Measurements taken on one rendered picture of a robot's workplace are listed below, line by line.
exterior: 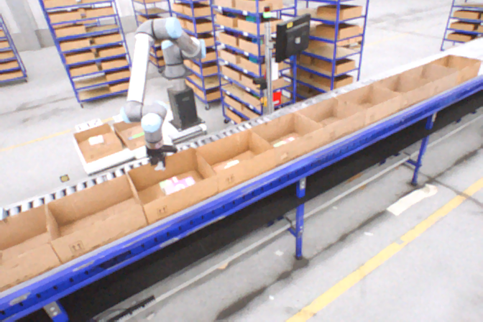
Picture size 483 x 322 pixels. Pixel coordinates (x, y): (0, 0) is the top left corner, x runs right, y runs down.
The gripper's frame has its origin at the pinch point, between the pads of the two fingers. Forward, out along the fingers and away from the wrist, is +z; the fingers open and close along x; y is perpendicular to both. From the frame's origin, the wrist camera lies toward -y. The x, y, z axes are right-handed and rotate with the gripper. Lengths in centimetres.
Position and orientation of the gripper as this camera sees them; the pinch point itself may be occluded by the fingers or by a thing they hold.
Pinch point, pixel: (163, 167)
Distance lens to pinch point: 184.4
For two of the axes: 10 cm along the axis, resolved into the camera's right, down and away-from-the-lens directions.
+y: -8.4, 3.2, -4.3
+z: -0.7, 7.3, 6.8
